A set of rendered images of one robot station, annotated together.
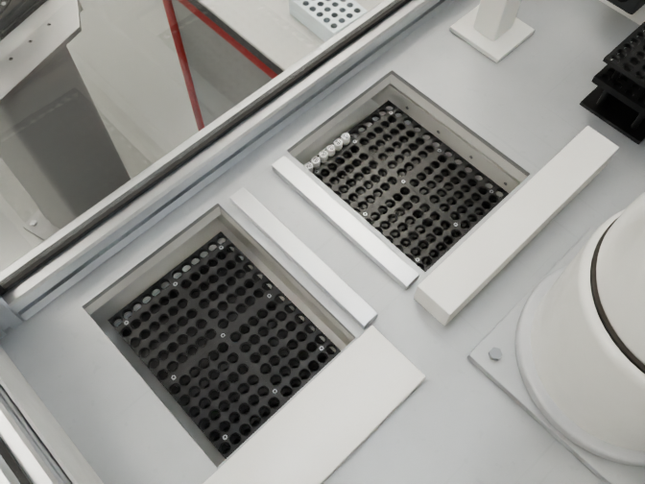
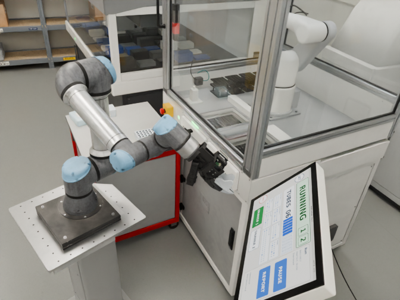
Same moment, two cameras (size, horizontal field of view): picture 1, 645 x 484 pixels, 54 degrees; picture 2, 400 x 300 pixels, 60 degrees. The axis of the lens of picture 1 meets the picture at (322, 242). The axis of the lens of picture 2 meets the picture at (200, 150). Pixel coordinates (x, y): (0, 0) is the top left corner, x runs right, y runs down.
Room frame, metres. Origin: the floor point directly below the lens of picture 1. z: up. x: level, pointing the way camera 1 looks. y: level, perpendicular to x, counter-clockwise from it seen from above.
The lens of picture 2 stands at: (0.16, 1.64, 1.89)
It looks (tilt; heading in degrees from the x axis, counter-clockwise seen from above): 34 degrees down; 284
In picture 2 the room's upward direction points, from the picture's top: 4 degrees clockwise
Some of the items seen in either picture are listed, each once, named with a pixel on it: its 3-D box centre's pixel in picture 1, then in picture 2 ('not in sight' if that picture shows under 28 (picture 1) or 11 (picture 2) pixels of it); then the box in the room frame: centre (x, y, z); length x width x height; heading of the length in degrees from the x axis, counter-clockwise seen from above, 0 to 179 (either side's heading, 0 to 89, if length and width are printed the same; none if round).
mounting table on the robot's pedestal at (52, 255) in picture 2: not in sight; (78, 221); (0.96, 0.69, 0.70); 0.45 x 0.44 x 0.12; 59
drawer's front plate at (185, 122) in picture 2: not in sight; (193, 134); (0.62, 0.03, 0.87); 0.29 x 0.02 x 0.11; 134
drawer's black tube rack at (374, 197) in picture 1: (400, 194); not in sight; (0.47, -0.11, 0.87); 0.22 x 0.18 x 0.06; 44
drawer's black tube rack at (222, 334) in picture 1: (226, 344); not in sight; (0.25, 0.12, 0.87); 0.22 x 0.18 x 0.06; 44
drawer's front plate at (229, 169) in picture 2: not in sight; (221, 165); (0.40, 0.26, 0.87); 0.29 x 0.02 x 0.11; 134
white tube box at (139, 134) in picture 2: not in sight; (146, 135); (0.93, -0.01, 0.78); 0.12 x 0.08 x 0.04; 42
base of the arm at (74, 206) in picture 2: not in sight; (80, 196); (0.95, 0.67, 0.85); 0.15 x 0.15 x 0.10
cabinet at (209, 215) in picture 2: not in sight; (255, 182); (0.23, -0.27, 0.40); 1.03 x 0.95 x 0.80; 134
